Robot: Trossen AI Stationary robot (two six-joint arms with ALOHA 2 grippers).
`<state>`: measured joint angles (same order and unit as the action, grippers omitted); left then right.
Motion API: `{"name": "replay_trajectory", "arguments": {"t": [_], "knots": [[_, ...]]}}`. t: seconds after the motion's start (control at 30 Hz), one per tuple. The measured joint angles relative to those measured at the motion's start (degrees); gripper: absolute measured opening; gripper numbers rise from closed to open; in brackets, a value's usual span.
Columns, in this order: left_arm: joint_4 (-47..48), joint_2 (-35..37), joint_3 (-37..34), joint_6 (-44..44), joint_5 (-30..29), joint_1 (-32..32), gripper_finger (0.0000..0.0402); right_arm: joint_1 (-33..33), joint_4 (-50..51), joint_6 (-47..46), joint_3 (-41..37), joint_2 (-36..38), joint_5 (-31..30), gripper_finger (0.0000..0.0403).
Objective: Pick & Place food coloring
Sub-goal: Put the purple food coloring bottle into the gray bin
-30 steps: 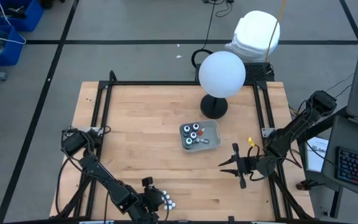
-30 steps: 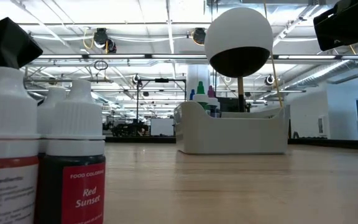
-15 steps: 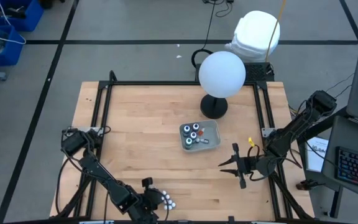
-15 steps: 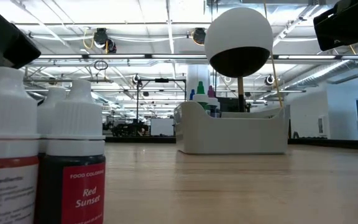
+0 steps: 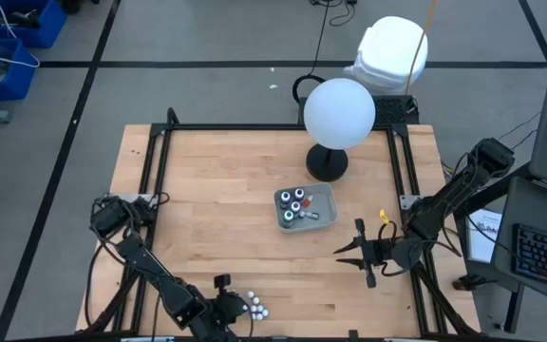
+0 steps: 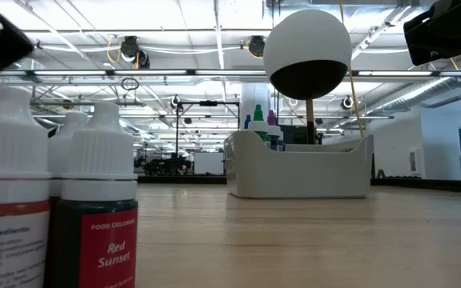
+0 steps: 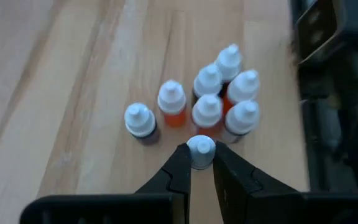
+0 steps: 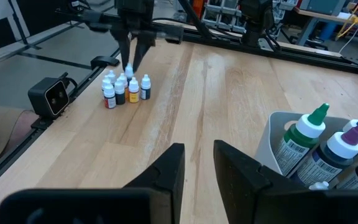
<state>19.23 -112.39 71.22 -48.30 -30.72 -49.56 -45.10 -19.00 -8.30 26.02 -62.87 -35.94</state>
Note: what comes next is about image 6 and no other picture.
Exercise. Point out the white globe lamp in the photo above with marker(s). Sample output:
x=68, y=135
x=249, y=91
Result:
x=306, y=44

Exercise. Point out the black gantry frame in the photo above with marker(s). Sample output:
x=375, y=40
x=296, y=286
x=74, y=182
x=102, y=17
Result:
x=208, y=103

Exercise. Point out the blue-tipped food coloring bottle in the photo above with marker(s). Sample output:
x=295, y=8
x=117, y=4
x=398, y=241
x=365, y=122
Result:
x=247, y=123

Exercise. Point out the grey plastic bin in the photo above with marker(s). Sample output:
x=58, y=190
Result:
x=302, y=176

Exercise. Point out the black robot workstation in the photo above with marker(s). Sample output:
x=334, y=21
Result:
x=162, y=166

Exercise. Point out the small dark blue coloring bottle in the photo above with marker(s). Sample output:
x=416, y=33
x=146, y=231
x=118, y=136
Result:
x=68, y=140

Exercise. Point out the green-tipped food coloring bottle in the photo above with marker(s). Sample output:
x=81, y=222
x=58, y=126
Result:
x=258, y=114

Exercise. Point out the small orange food coloring bottle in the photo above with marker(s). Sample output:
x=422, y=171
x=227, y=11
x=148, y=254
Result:
x=10, y=160

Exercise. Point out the purple-tipped food coloring bottle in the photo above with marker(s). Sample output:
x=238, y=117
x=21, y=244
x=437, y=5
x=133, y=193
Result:
x=271, y=118

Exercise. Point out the black aluminium table frame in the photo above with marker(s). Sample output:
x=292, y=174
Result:
x=182, y=179

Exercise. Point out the white board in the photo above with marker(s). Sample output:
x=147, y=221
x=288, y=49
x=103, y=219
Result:
x=208, y=164

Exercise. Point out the small Red Sunset coloring bottle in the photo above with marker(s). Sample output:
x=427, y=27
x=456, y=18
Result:
x=102, y=160

